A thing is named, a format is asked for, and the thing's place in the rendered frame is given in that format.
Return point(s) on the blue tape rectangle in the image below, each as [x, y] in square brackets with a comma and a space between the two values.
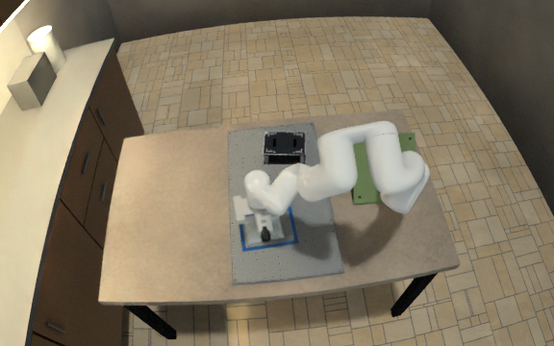
[270, 245]

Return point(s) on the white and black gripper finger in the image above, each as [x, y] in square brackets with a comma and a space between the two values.
[265, 235]

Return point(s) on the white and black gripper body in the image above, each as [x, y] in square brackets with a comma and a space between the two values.
[264, 221]

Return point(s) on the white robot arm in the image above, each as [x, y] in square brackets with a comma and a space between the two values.
[337, 173]

